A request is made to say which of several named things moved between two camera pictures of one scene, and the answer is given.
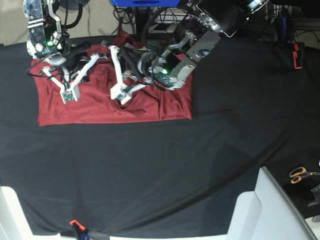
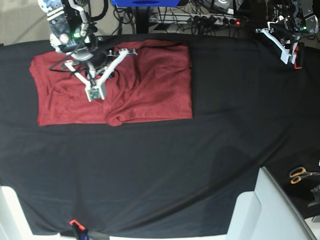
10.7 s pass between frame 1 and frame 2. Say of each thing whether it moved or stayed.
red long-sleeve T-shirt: stayed
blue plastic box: stayed
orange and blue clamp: stayed
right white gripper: moved
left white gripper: moved
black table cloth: stayed
